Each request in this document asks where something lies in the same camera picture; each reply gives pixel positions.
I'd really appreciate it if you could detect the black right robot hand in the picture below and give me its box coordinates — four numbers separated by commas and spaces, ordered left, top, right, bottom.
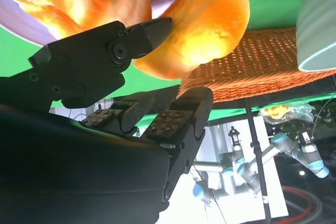
0, 17, 214, 224

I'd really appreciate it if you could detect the grey round bowl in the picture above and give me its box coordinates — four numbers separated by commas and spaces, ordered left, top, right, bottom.
295, 0, 336, 72

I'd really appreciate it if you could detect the orange wicker basket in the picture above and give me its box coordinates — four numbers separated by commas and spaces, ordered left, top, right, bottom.
180, 27, 336, 104

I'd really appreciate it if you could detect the clear plastic bag of bread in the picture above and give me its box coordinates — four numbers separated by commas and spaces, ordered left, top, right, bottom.
258, 103, 316, 125

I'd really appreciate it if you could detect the long black rod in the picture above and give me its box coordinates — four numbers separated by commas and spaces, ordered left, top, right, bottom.
244, 99, 272, 221

